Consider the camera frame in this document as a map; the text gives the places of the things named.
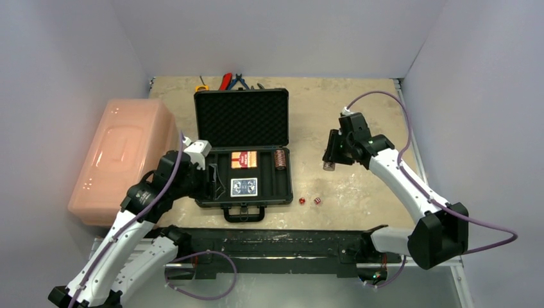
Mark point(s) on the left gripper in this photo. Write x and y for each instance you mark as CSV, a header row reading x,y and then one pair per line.
x,y
207,190

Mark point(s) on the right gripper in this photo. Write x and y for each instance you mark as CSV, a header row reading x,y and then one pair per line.
x,y
333,147

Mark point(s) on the blue playing card deck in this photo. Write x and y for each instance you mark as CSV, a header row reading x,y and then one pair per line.
x,y
243,187

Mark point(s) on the red Texas Hold'em card deck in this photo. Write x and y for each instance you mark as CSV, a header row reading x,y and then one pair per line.
x,y
244,159

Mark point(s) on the black poker carrying case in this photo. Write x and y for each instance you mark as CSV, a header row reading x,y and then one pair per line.
x,y
246,120

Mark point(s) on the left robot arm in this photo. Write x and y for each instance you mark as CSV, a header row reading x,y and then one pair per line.
x,y
110,278

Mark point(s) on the orange plastic storage bin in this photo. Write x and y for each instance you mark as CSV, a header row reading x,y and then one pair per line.
x,y
131,137

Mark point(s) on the yellow tape measure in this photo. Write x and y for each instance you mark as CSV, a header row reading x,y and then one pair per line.
x,y
201,88

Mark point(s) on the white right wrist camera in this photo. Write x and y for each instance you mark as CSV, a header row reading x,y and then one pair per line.
x,y
346,112

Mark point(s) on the red handled pliers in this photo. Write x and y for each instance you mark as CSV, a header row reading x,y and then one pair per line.
x,y
226,81

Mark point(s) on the blue handled cutters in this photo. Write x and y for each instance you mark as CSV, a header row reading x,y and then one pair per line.
x,y
238,79

